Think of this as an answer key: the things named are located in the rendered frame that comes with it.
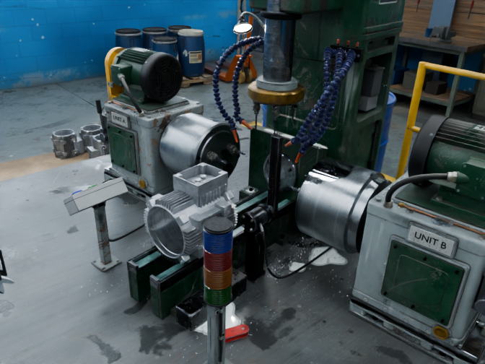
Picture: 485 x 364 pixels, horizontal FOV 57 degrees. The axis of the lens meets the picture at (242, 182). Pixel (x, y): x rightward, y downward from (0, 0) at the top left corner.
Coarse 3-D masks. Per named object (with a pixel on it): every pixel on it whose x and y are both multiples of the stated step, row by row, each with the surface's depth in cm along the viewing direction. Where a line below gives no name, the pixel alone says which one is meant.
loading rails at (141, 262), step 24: (264, 192) 166; (240, 216) 155; (288, 216) 159; (240, 240) 141; (288, 240) 158; (144, 264) 126; (168, 264) 134; (192, 264) 126; (240, 264) 145; (144, 288) 129; (168, 288) 121; (192, 288) 129; (168, 312) 124
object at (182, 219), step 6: (228, 192) 129; (228, 198) 129; (150, 204) 123; (180, 216) 117; (186, 216) 118; (180, 222) 117; (186, 222) 118; (150, 240) 130; (180, 258) 122; (186, 258) 122
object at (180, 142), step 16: (176, 128) 162; (192, 128) 159; (208, 128) 157; (224, 128) 162; (160, 144) 167; (176, 144) 160; (192, 144) 156; (208, 144) 157; (224, 144) 164; (176, 160) 161; (192, 160) 155; (208, 160) 159
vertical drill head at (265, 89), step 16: (272, 0) 127; (272, 32) 131; (288, 32) 131; (272, 48) 133; (288, 48) 133; (272, 64) 135; (288, 64) 135; (256, 80) 140; (272, 80) 137; (288, 80) 138; (256, 96) 137; (272, 96) 134; (288, 96) 134; (304, 96) 140; (256, 112) 143; (272, 112) 138; (256, 128) 146
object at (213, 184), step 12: (192, 168) 131; (204, 168) 132; (216, 168) 131; (180, 180) 124; (192, 180) 130; (204, 180) 127; (216, 180) 125; (192, 192) 123; (204, 192) 123; (216, 192) 127; (204, 204) 124
